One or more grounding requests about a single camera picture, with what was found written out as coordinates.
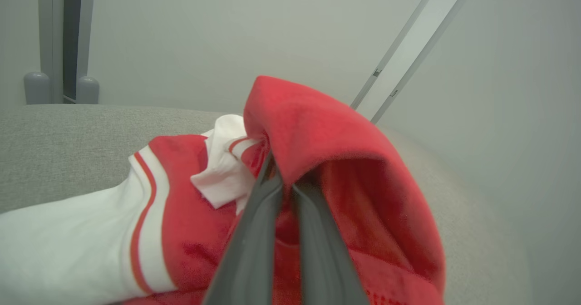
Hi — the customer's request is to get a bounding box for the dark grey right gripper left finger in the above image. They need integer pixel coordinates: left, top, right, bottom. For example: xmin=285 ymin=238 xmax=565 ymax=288
xmin=202 ymin=152 xmax=285 ymax=305

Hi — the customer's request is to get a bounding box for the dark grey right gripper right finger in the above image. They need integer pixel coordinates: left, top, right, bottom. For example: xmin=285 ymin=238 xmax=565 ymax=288
xmin=292 ymin=184 xmax=370 ymax=305

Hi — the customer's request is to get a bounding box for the red and white garment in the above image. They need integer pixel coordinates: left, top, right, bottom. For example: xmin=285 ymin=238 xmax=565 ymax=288
xmin=0 ymin=75 xmax=447 ymax=305

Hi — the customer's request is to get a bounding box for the white partition panel grey frame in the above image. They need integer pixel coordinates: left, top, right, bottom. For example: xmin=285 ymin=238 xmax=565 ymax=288
xmin=64 ymin=0 xmax=475 ymax=125

